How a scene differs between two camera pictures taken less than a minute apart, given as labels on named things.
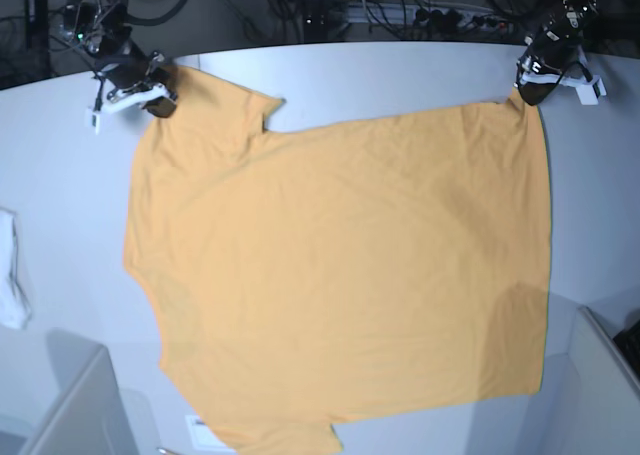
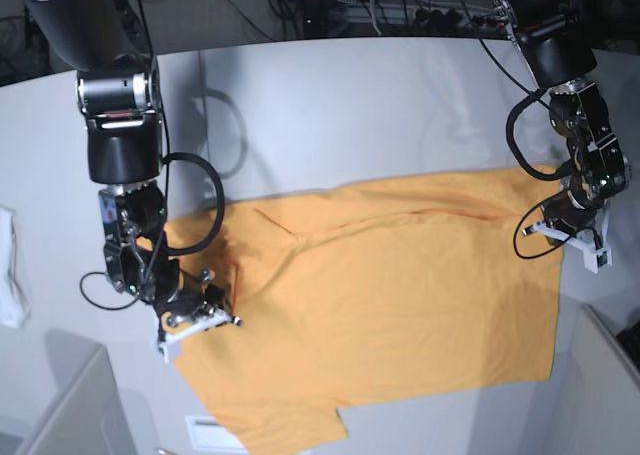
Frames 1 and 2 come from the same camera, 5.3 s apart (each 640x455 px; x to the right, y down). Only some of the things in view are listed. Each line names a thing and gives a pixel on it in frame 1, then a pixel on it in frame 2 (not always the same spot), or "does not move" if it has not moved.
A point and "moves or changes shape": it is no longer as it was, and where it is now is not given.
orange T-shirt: x=298 y=279 moves or changes shape
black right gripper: x=555 y=47 to x=568 y=216
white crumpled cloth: x=15 y=310 does not move
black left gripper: x=127 y=69 to x=181 y=294
